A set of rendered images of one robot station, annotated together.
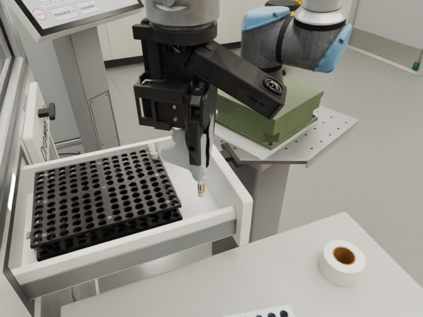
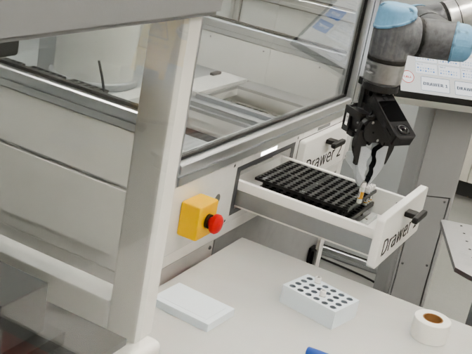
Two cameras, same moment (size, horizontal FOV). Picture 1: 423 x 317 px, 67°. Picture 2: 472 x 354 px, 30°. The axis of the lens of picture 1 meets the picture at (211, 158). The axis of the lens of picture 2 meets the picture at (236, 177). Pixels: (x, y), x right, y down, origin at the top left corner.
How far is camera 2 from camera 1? 1.45 m
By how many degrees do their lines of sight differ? 44
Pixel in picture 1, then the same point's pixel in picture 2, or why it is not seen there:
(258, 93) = (389, 126)
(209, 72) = (376, 108)
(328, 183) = not seen: outside the picture
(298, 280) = (390, 319)
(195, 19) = (376, 79)
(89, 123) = not seen: hidden behind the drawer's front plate
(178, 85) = (364, 112)
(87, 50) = (448, 136)
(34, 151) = (300, 154)
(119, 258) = (289, 212)
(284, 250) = (405, 310)
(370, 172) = not seen: outside the picture
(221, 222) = (362, 235)
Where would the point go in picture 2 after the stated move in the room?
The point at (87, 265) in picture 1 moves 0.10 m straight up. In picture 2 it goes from (272, 202) to (280, 159)
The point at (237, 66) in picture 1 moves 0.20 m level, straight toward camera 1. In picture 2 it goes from (392, 112) to (311, 114)
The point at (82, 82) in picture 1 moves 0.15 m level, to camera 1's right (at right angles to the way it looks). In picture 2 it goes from (421, 168) to (458, 186)
